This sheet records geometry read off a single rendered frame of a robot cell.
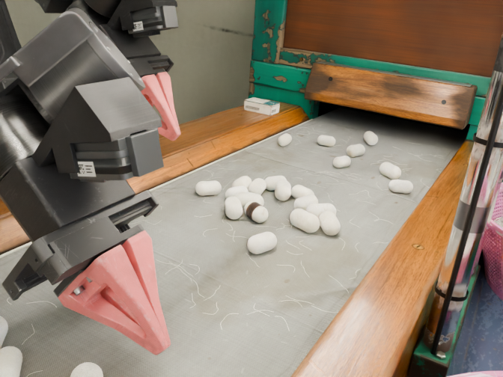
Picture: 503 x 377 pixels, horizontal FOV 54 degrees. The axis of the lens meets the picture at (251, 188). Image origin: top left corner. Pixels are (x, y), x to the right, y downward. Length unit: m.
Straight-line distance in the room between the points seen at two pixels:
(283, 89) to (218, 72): 0.98
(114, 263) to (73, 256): 0.03
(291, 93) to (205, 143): 0.36
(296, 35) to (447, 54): 0.30
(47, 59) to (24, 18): 2.33
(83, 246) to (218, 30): 1.73
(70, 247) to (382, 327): 0.23
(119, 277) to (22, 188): 0.08
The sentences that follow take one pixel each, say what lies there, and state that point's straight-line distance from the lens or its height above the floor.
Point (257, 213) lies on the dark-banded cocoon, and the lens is 0.55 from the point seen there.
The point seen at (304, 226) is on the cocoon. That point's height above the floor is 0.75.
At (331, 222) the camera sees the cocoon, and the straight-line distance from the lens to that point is 0.55.
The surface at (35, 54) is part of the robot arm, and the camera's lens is 0.36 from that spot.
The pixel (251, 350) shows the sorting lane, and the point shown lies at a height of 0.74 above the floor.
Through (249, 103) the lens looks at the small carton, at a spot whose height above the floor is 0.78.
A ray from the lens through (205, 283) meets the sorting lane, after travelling 0.45.
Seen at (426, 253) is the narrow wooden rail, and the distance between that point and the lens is 0.51.
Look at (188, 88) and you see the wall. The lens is 2.11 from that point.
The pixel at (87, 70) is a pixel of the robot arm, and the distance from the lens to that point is 0.35.
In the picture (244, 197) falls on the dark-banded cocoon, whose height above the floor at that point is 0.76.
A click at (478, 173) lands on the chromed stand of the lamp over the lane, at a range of 0.39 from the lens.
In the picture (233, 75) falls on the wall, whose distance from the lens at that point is 2.00.
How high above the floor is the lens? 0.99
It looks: 23 degrees down
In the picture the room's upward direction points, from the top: 5 degrees clockwise
